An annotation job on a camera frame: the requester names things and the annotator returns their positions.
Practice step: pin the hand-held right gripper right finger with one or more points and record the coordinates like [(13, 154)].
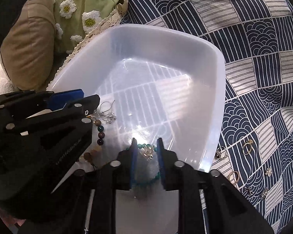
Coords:
[(162, 165)]

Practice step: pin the white plush pillow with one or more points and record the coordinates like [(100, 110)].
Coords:
[(0, 80)]

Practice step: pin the blue patterned blanket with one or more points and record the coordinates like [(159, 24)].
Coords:
[(210, 17)]

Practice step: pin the tan cushion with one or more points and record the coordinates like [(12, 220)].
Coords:
[(26, 48)]

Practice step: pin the white plastic tray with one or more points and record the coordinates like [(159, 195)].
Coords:
[(161, 65)]

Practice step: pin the green daisy pillow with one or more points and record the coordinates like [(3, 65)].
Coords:
[(100, 0)]

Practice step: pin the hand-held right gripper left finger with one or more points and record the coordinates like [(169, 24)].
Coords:
[(134, 162)]

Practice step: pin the chunky silver stud earring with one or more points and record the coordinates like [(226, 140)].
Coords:
[(268, 171)]

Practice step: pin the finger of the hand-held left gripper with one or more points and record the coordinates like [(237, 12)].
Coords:
[(68, 97), (88, 102)]

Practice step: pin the small silver charm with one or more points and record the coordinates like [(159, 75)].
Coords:
[(265, 193)]

